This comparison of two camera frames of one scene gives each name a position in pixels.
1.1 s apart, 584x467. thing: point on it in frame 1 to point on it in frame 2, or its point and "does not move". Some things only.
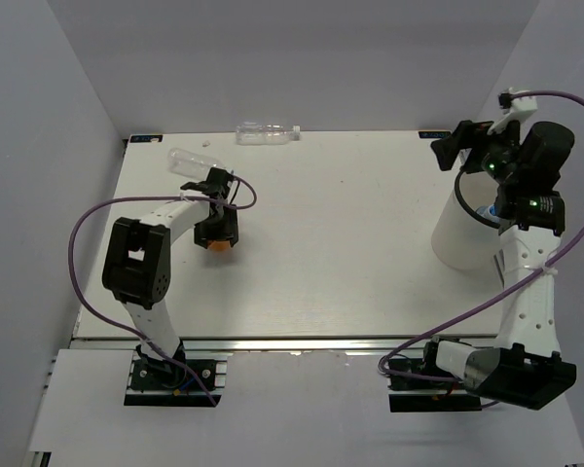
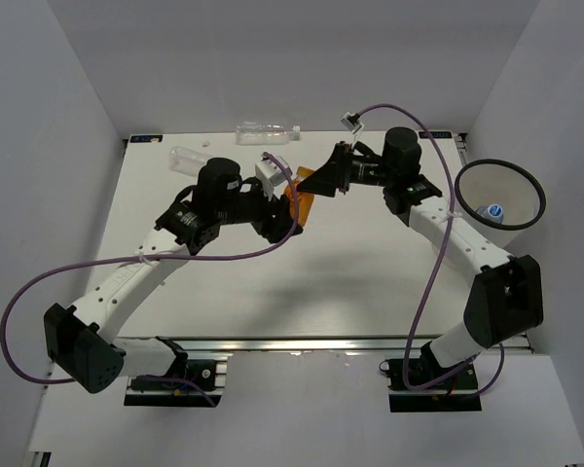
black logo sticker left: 146,138 does not move
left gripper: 229,232 to 273,229
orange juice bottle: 219,245 to 305,201
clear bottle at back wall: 252,133 does not move
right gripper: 472,136 to 335,174
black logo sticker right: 434,134 does not move
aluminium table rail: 379,345 does not move
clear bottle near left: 194,165 does not move
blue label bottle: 489,212 does not move
